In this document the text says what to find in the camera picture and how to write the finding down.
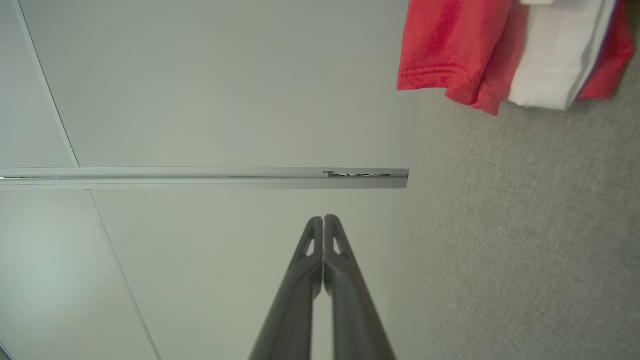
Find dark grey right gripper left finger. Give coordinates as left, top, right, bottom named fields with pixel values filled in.
left=249, top=216, right=324, bottom=360

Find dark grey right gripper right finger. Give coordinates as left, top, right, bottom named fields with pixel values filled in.
left=324, top=214, right=397, bottom=360

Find red white basketball jersey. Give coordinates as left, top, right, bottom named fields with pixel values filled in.
left=396, top=0, right=619, bottom=117

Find red shorts with white stripe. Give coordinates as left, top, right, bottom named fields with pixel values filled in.
left=575, top=0, right=635, bottom=103

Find grey fabric sofa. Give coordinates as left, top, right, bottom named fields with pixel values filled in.
left=385, top=0, right=640, bottom=360

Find grey metal partition post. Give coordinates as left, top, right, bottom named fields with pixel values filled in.
left=0, top=167, right=410, bottom=190

